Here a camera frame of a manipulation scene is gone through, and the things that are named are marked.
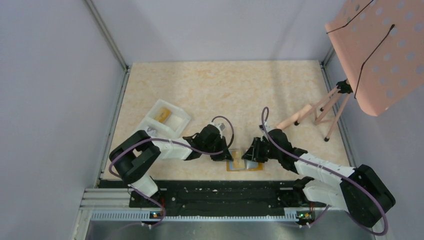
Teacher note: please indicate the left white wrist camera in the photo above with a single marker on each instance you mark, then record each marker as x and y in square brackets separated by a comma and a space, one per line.
[220, 126]

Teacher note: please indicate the silver card in tray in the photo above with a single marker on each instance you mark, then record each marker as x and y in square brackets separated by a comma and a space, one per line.
[151, 131]

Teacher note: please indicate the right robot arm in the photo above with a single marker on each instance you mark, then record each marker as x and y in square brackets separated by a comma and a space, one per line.
[356, 190]

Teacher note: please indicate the white divided plastic tray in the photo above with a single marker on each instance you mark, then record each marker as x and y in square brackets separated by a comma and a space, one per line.
[173, 127]

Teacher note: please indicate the tan leather card holder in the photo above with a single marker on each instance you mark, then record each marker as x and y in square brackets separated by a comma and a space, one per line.
[241, 165]

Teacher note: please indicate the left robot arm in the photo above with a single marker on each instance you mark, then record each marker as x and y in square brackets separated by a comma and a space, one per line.
[131, 160]

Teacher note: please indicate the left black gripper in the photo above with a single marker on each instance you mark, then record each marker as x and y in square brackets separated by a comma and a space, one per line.
[225, 155]

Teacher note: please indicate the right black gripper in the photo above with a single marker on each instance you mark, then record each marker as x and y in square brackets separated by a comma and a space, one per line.
[253, 153]

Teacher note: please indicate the pink tripod stand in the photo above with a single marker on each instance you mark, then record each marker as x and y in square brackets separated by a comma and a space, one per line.
[322, 108]

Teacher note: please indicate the aluminium frame rail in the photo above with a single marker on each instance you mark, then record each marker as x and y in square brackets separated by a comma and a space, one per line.
[101, 25]

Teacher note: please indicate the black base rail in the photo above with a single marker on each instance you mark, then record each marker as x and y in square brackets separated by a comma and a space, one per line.
[223, 198]

